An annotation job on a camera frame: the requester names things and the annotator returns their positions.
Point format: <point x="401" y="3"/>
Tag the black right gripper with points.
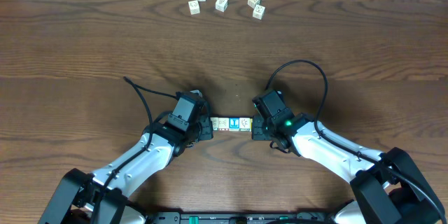
<point x="257" y="134"/>

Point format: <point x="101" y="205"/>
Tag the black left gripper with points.
<point x="206" y="129"/>

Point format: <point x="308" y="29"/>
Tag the wooden block letter G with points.
<point x="214" y="122"/>

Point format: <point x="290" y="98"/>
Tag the wooden block letter A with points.
<point x="245" y="124"/>

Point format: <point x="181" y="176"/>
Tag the wooden block ladybug yellow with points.
<point x="223" y="124"/>

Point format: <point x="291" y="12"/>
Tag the wooden block blue top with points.
<point x="234" y="124"/>

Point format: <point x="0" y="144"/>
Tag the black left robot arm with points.
<point x="105" y="191"/>

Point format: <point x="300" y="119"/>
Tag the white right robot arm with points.
<point x="388" y="187"/>

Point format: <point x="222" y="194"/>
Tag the wooden block blue side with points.
<point x="258" y="12"/>

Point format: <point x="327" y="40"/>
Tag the wooden block far left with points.
<point x="194" y="7"/>

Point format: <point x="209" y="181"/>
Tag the wooden block green side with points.
<point x="221" y="5"/>

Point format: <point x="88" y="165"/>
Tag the wooden block back right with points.
<point x="253" y="3"/>

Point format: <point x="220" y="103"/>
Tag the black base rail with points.
<point x="179" y="217"/>

